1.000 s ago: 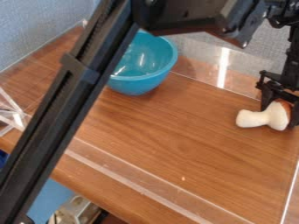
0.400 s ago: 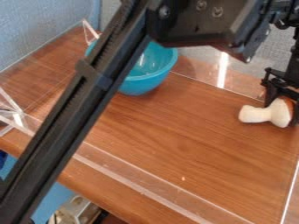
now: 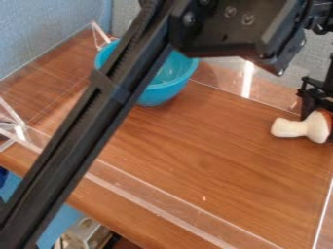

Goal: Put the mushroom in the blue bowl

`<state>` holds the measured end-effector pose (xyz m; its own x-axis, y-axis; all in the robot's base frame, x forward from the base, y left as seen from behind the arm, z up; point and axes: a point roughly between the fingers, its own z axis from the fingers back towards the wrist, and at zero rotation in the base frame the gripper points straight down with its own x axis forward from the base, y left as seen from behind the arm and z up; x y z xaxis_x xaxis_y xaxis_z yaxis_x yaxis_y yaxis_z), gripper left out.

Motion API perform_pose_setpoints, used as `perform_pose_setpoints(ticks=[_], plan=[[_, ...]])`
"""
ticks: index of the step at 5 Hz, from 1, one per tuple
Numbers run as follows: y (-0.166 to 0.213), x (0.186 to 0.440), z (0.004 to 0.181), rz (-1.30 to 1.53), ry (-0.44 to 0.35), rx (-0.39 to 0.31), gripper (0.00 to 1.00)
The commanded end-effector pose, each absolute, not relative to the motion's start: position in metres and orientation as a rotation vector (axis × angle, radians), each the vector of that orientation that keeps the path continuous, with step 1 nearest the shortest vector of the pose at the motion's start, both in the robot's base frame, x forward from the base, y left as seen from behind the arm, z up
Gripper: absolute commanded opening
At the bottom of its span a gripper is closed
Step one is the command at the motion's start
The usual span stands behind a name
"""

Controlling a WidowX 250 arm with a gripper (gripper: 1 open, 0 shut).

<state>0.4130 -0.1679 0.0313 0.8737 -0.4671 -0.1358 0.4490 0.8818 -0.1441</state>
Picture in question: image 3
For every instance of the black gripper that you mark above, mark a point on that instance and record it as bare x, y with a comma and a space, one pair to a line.
316, 93

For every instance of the white brown toy mushroom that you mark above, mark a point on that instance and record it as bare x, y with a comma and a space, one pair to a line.
316, 127

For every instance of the blue plastic bowl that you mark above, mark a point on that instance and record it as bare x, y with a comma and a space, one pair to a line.
170, 80

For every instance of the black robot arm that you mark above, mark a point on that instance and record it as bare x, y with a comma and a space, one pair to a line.
259, 30

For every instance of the clear acrylic back barrier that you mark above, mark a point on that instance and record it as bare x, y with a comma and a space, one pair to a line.
246, 93

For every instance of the clear acrylic barrier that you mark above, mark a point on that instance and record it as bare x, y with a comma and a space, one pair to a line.
167, 171
246, 93

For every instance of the clear acrylic front barrier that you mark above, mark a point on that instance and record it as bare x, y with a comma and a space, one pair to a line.
167, 171

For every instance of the dark blue metal post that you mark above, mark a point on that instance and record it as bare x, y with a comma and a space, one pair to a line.
90, 125

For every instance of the clear acrylic corner bracket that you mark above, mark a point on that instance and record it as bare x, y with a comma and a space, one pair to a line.
100, 38

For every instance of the clear acrylic left bracket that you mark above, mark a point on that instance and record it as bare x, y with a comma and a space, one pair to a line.
12, 126

